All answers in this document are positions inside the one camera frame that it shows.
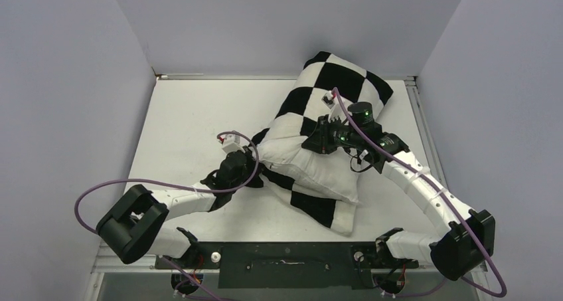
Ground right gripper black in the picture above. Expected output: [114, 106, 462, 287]
[302, 114, 363, 155]

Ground white pillow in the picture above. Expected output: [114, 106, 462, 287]
[258, 112, 359, 205]

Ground black white checkered pillowcase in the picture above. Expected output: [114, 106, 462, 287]
[248, 51, 393, 237]

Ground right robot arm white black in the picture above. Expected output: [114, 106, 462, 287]
[302, 101, 495, 280]

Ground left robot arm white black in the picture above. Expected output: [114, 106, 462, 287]
[95, 147, 258, 268]

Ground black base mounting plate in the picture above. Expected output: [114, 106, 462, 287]
[173, 241, 403, 289]

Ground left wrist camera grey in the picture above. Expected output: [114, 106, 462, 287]
[218, 134, 244, 154]

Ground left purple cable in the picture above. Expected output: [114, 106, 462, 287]
[74, 130, 260, 236]

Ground purple cable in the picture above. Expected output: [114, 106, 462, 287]
[74, 130, 260, 236]
[331, 86, 508, 298]

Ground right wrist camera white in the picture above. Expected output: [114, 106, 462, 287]
[321, 91, 346, 121]

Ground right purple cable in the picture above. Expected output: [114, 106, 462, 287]
[331, 86, 508, 298]

